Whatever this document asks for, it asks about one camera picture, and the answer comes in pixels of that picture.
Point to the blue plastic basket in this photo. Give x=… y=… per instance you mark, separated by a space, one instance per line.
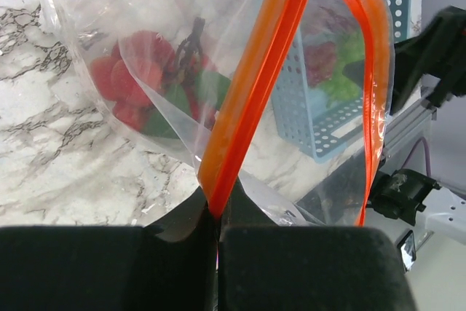
x=316 y=116

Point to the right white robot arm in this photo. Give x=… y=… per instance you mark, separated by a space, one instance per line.
x=405 y=200

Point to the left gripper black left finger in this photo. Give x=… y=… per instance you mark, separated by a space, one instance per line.
x=166 y=265

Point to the green grape bunch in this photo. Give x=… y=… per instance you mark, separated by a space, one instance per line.
x=350 y=48

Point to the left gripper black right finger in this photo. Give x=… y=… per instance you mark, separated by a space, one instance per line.
x=264 y=266

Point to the purple grape bunch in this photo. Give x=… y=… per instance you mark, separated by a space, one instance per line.
x=323 y=29

